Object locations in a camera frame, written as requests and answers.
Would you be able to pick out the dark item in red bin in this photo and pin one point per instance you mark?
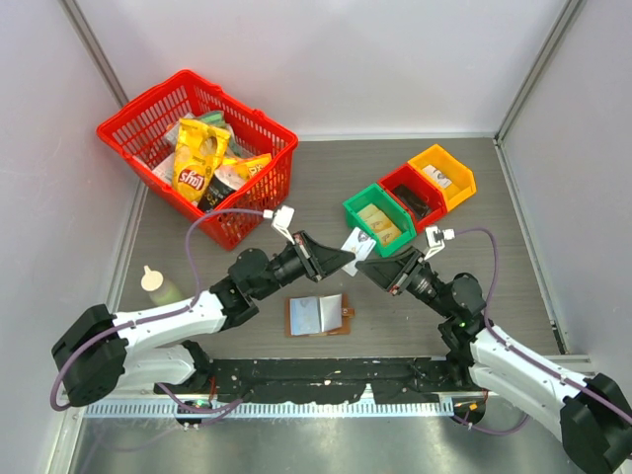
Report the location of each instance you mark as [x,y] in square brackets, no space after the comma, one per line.
[422,202]

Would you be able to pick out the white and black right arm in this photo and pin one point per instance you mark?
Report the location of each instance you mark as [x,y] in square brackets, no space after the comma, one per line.
[589,415]

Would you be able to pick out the red plastic shopping basket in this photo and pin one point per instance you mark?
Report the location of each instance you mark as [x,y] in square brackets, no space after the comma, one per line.
[136,133]

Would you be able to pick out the brown leather card holder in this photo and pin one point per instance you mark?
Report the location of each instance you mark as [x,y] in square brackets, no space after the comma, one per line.
[314,316]

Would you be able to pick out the black and white cup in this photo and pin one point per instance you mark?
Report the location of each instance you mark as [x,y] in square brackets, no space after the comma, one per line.
[224,183]

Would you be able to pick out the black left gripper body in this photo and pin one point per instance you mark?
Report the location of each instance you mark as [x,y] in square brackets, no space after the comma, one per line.
[294,263]

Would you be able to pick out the white label in yellow bin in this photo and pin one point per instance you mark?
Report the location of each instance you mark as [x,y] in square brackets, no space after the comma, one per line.
[437,176]

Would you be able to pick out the white VIP card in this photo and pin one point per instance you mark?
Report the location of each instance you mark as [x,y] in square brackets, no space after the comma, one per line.
[361,245]

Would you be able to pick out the yellow Lays chips bag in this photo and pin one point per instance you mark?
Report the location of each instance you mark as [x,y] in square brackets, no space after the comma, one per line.
[199,151]

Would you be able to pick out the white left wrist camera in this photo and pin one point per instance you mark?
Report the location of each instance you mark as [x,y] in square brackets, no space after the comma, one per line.
[280,219]

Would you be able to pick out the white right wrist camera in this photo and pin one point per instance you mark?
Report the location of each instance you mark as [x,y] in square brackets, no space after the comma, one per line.
[436,239]

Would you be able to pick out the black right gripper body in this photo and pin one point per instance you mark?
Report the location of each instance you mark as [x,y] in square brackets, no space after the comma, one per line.
[423,283]

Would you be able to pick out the gold cards in green bin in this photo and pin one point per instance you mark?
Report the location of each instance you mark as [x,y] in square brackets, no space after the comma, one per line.
[380,224]

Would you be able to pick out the yellow plastic bin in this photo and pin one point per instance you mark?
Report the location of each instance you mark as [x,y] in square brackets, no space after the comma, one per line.
[463,181]

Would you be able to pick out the green squeeze bottle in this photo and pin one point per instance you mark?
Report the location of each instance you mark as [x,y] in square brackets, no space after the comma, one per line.
[160,290]

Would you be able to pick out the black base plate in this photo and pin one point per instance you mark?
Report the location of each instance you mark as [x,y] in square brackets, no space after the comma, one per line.
[328,381]

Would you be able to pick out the white cable duct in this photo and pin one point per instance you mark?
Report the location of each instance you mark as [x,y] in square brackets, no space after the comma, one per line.
[364,408]

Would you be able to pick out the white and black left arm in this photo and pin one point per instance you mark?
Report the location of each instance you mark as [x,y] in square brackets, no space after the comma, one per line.
[102,350]

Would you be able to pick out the green plastic bin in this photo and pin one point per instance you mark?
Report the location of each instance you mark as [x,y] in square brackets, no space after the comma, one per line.
[376,197]

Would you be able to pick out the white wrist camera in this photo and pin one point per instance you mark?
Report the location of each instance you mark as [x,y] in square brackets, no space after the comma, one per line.
[280,219]
[436,239]

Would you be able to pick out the green snack packet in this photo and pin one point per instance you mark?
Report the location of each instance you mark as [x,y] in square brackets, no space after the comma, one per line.
[214,118]

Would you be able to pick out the red plastic bin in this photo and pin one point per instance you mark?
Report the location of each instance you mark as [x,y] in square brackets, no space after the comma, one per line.
[406,175]

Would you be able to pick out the yellow snack packet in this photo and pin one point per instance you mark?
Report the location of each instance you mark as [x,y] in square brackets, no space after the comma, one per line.
[247,168]

